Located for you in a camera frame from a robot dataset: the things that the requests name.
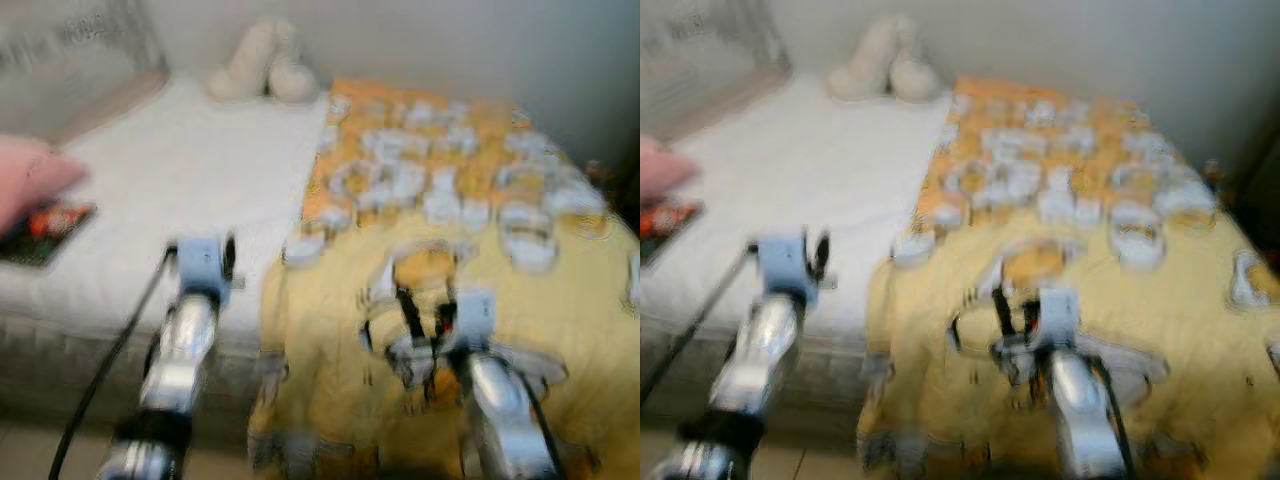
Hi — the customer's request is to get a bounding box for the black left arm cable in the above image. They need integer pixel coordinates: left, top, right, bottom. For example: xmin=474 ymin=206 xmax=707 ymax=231
xmin=640 ymin=245 xmax=761 ymax=401
xmin=48 ymin=248 xmax=179 ymax=480

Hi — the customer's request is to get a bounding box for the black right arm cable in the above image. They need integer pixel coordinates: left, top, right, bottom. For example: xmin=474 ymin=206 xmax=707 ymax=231
xmin=360 ymin=300 xmax=403 ymax=359
xmin=947 ymin=308 xmax=1009 ymax=361

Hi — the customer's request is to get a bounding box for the yellow cartoon print blanket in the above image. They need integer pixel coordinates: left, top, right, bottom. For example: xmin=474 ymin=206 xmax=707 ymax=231
xmin=858 ymin=75 xmax=1280 ymax=480
xmin=245 ymin=78 xmax=641 ymax=480

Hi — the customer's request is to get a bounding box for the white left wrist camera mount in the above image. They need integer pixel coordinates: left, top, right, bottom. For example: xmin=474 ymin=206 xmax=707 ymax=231
xmin=172 ymin=236 xmax=233 ymax=306
xmin=755 ymin=232 xmax=816 ymax=301

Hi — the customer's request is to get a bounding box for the dark book with red cover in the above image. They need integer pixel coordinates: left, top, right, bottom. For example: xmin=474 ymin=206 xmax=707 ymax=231
xmin=640 ymin=195 xmax=701 ymax=263
xmin=0 ymin=200 xmax=99 ymax=269

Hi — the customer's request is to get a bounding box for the cream plush toy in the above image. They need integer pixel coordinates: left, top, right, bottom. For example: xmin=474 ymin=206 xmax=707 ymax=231
xmin=207 ymin=18 xmax=319 ymax=104
xmin=828 ymin=15 xmax=941 ymax=103

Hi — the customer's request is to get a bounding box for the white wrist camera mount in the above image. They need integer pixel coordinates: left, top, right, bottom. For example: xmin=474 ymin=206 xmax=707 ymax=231
xmin=1035 ymin=288 xmax=1081 ymax=351
xmin=452 ymin=290 xmax=499 ymax=353
xmin=172 ymin=236 xmax=233 ymax=306
xmin=755 ymin=232 xmax=816 ymax=301

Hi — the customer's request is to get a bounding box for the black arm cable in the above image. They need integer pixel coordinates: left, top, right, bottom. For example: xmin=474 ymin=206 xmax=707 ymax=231
xmin=947 ymin=308 xmax=1009 ymax=361
xmin=640 ymin=245 xmax=761 ymax=401
xmin=360 ymin=300 xmax=403 ymax=359
xmin=48 ymin=248 xmax=179 ymax=480

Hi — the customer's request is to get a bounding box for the pink sheep print pillow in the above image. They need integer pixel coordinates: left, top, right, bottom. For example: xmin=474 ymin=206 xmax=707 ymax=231
xmin=640 ymin=137 xmax=701 ymax=206
xmin=0 ymin=135 xmax=89 ymax=236

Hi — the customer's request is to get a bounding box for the white quilted mattress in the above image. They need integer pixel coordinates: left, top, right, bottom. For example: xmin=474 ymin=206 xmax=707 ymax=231
xmin=640 ymin=75 xmax=956 ymax=421
xmin=0 ymin=75 xmax=331 ymax=431

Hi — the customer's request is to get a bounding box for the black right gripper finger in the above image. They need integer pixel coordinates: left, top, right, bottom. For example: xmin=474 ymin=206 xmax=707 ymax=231
xmin=989 ymin=285 xmax=1017 ymax=343
xmin=395 ymin=287 xmax=426 ymax=346

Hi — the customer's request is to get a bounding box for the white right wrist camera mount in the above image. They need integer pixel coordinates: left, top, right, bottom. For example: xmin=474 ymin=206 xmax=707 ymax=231
xmin=1035 ymin=288 xmax=1081 ymax=351
xmin=452 ymin=290 xmax=499 ymax=353

